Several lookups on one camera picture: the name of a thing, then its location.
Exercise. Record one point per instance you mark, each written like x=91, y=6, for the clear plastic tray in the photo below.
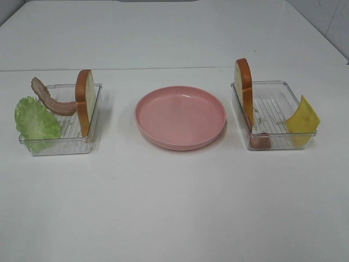
x=71, y=141
x=273, y=103

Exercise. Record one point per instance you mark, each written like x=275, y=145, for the clear left plastic tray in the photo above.
x=71, y=141

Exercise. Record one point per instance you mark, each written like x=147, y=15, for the yellow cheese slice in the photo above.
x=303, y=123

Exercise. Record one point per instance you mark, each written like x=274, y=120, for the bread slice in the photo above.
x=85, y=99
x=243, y=87

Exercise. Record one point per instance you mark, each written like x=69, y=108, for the bacon strip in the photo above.
x=260, y=141
x=60, y=108

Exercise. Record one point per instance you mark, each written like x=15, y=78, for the green lettuce leaf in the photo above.
x=36, y=124

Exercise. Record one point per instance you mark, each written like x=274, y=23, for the clear right plastic tray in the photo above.
x=273, y=103

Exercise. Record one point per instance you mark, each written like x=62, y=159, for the pink round plate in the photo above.
x=180, y=118

